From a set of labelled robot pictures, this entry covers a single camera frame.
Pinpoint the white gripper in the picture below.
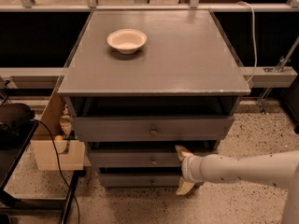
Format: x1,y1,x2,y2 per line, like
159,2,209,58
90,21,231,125
175,146,204,195

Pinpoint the grey drawer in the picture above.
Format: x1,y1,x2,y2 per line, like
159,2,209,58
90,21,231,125
88,149,180,168
72,116,234,142
98,174,180,188

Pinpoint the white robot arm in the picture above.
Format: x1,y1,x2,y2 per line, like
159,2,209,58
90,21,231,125
176,146,299,224

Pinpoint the grey bottom drawer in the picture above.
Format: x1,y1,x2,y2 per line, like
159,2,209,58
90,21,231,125
98,174,180,188

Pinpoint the grey top drawer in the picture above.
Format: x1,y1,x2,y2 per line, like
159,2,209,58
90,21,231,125
72,116,234,142

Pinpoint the grey drawer cabinet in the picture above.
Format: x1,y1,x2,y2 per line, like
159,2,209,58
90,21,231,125
58,10,250,175

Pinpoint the cardboard box with items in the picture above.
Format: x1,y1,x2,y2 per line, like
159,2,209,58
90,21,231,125
31,91,85,171

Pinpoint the white paper bowl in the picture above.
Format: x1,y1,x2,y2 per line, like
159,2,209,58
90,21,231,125
107,29,147,54

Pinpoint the black side table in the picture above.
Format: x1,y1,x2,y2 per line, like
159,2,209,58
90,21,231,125
0,119,86,224

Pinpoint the metal rail frame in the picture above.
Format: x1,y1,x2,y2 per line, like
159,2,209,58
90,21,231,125
0,0,298,89

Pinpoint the black cable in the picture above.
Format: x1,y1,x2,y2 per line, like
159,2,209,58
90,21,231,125
32,119,81,224

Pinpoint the white cable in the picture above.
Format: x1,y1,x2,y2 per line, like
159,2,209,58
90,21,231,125
237,1,258,85

